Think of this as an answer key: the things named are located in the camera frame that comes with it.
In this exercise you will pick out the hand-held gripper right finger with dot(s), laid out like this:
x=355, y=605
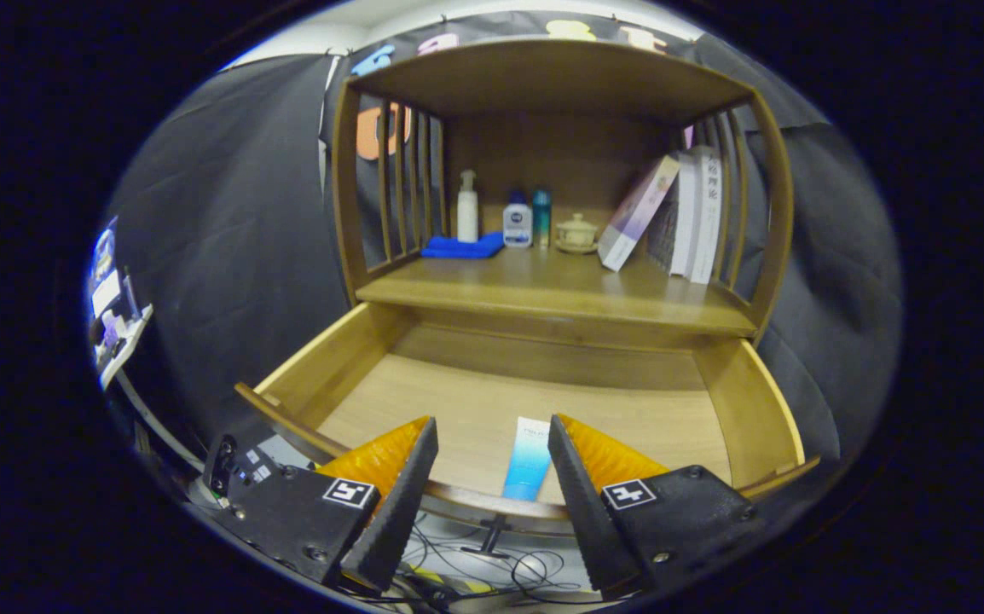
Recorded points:
x=586, y=503

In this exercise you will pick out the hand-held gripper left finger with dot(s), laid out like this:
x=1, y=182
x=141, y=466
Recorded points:
x=398, y=503

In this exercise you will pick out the blue cosmetic tube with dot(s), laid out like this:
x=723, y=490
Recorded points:
x=528, y=460

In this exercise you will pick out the black drawer knob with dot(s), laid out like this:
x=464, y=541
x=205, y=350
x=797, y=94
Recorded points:
x=492, y=535

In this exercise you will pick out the wooden drawer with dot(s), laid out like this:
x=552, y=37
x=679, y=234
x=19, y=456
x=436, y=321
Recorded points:
x=475, y=401

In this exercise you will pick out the wooden countertop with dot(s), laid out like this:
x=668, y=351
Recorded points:
x=543, y=286

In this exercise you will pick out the black device with stickers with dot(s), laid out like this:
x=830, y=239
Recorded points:
x=221, y=465

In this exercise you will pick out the blue folded cloth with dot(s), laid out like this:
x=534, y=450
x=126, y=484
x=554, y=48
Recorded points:
x=458, y=247

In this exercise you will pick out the beige lidded teacup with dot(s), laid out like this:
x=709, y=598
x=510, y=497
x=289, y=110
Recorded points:
x=577, y=234

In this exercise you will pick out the grey patterned book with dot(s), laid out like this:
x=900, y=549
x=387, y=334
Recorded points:
x=662, y=239

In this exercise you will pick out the white lotion bottle blue cap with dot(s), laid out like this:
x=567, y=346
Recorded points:
x=518, y=226

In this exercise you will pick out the slim teal bottle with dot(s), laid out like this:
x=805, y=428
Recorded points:
x=541, y=217

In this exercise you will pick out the leaning purple white book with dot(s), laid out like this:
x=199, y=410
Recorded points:
x=637, y=213

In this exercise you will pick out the white pump bottle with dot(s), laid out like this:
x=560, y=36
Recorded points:
x=467, y=213

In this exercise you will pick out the black backdrop cloth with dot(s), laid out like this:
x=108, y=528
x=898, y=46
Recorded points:
x=228, y=256

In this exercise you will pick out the plain white book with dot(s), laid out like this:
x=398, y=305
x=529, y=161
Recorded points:
x=685, y=213

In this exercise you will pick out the white desk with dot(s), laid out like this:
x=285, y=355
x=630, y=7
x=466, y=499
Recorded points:
x=130, y=341

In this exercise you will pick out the white book with black print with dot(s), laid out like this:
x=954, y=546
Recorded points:
x=707, y=213

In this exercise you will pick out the computer monitor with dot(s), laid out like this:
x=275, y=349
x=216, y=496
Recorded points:
x=104, y=273

